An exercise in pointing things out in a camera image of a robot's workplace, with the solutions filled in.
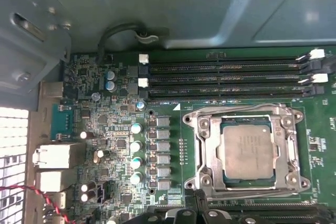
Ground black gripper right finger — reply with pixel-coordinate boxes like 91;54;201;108
195;190;266;224

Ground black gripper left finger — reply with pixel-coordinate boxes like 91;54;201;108
128;188;197;224

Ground thin wire locking lever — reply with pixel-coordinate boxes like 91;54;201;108
195;103;295;117
207;186;302;197

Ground metal socket cover frame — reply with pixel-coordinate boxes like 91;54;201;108
195;104;301;192

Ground silver CPU with green edge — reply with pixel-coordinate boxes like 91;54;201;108
215;115;280;184

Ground CPU socket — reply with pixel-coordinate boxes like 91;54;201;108
182;102;312;198

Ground green motherboard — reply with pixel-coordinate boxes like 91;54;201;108
39;47;336;224

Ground silver rear port block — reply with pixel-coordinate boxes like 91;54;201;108
33;142;87;169
34;168;79;193

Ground blue rear port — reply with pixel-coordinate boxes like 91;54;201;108
49;103;76;141

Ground black and gray PC case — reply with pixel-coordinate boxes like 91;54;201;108
0;0;336;224

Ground red black twisted wire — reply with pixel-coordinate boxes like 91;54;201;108
0;185;70;223

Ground gray cable clip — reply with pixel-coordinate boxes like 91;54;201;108
135;32;160;45

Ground dark looped cable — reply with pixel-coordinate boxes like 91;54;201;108
97;22;170;61

